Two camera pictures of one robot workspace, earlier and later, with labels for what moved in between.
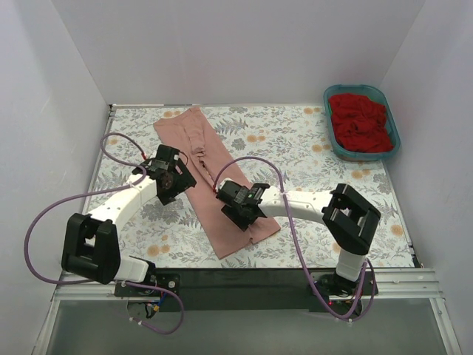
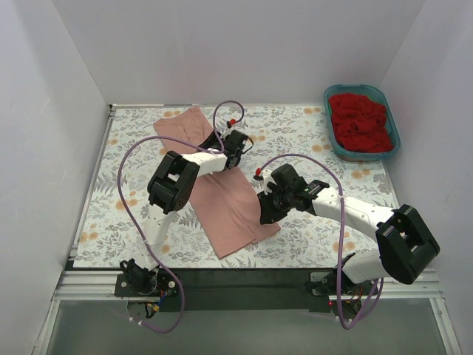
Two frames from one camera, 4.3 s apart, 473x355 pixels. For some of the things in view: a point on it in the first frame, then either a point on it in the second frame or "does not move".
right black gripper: x=236 y=215 -> x=273 y=202
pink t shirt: x=209 y=163 does not move
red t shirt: x=359 y=123 does not move
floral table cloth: x=282 y=146 does not move
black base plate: x=242 y=290 does not move
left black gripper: x=179 y=183 -> x=213 y=140
